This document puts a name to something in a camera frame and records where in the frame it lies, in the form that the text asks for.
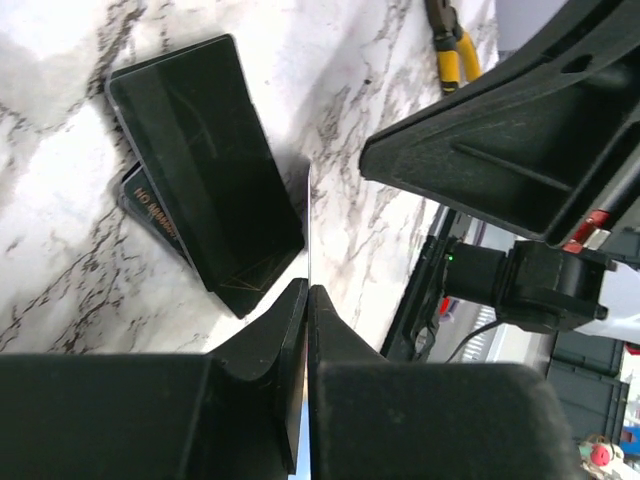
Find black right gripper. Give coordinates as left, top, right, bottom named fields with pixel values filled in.
left=359, top=1, right=639, bottom=333

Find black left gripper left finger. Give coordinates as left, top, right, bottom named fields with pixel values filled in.
left=1, top=279, right=309, bottom=479

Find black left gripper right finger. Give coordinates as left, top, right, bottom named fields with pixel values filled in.
left=308, top=285, right=581, bottom=479

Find black card stack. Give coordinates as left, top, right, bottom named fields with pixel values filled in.
left=105, top=34, right=304, bottom=318

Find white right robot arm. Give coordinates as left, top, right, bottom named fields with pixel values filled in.
left=359, top=1, right=639, bottom=357

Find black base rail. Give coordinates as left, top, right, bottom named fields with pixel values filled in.
left=380, top=205, right=468, bottom=362

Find yellow handled pliers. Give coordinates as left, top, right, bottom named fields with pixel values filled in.
left=425, top=0, right=482, bottom=96

